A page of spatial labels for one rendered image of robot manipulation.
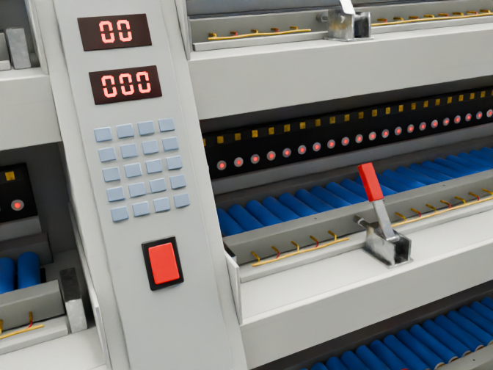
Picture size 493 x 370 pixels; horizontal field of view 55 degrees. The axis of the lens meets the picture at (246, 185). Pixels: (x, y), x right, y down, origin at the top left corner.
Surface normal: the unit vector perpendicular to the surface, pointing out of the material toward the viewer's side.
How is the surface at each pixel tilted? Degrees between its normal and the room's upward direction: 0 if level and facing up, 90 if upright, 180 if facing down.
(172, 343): 90
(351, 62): 110
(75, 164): 90
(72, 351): 20
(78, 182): 90
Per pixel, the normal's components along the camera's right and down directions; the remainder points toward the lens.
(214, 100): 0.41, 0.32
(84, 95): 0.37, -0.02
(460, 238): -0.05, -0.93
